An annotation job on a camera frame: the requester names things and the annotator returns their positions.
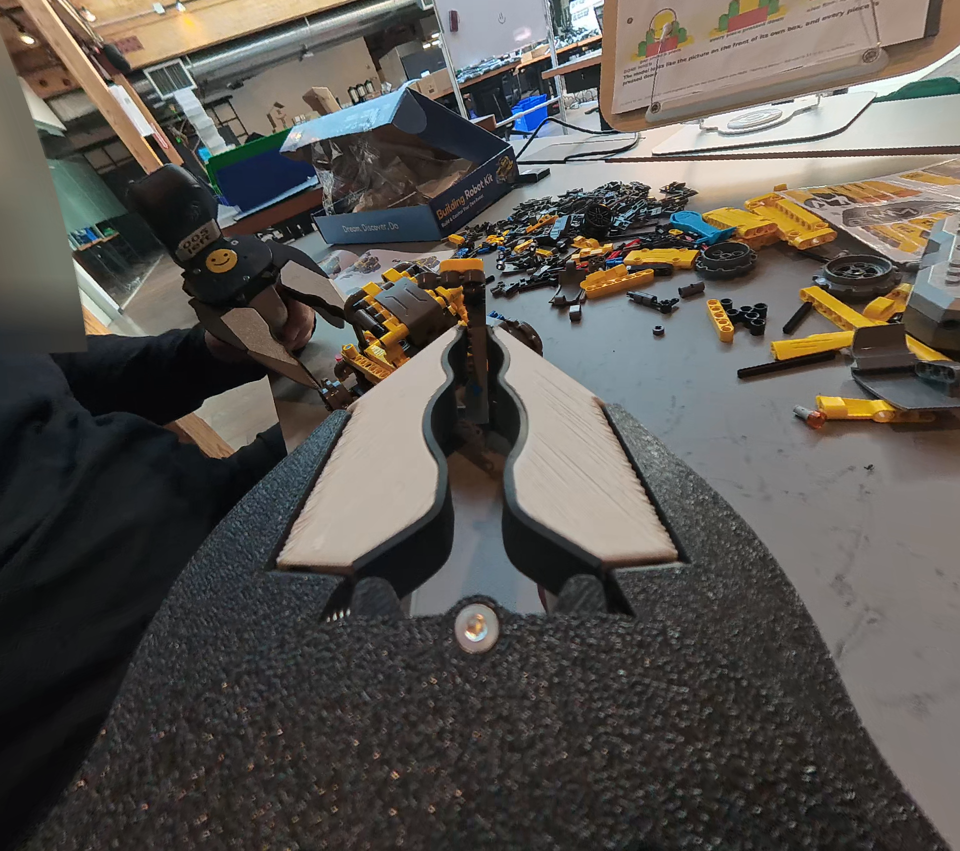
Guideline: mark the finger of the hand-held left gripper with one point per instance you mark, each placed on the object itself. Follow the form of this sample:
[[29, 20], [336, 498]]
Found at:
[[259, 337], [315, 292]]

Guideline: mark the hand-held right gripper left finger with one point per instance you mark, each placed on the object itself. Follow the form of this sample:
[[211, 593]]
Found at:
[[367, 483]]

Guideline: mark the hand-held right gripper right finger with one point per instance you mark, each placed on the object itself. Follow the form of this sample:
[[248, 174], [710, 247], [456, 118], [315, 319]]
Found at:
[[592, 483]]

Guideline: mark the yellow toy vehicle model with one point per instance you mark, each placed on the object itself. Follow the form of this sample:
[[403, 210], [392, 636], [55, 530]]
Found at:
[[405, 318]]

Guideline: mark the small yellow two-hole beam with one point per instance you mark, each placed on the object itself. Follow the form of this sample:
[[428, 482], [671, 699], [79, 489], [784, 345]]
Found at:
[[461, 266]]

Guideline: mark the grey gear rack piece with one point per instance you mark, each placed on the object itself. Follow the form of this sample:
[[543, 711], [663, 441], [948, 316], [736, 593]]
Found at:
[[476, 371]]

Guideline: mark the small black connector assembly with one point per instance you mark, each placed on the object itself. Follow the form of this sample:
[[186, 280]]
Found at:
[[474, 292]]

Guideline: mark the person's left forearm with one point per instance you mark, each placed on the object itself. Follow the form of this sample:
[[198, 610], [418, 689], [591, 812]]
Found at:
[[150, 371]]

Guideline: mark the grey desk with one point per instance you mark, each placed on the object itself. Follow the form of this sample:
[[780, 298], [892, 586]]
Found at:
[[787, 528]]

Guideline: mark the person's left hand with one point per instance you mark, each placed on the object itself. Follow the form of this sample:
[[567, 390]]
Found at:
[[296, 326]]

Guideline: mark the building instruction booklet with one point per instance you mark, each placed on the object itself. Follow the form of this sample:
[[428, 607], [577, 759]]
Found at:
[[360, 270]]

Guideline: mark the green board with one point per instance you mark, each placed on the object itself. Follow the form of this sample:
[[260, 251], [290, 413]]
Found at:
[[255, 168]]

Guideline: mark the clear plastic bag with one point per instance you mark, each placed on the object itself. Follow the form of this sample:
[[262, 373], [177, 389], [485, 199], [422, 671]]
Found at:
[[375, 168]]

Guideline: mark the blue cardboard box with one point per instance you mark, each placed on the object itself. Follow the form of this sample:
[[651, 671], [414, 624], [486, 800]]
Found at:
[[465, 191]]

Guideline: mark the pile of building pieces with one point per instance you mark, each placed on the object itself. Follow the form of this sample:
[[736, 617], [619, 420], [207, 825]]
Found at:
[[675, 266]]

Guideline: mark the person's black clothing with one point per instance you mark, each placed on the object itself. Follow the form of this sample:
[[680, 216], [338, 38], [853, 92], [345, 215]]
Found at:
[[112, 528]]

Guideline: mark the black rectangular block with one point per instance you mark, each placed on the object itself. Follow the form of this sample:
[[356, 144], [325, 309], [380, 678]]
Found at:
[[534, 174]]

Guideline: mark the blue curved panel piece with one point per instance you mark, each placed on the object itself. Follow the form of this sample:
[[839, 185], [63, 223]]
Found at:
[[697, 225]]

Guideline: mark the blue plastic bin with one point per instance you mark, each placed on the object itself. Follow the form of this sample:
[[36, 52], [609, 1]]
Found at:
[[534, 112]]

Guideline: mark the whiteboard on stand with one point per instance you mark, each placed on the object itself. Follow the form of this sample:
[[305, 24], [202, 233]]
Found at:
[[487, 3]]

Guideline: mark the grey battery box piece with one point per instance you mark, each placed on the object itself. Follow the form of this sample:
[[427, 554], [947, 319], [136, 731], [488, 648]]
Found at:
[[937, 288]]

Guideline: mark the parts list leaflet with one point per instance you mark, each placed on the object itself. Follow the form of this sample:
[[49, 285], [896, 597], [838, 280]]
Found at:
[[885, 213]]

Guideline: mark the grey stand base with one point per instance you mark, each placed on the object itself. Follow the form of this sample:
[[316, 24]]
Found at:
[[765, 123]]

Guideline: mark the wooden post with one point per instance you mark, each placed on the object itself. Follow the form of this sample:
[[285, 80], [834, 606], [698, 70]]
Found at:
[[90, 78]]

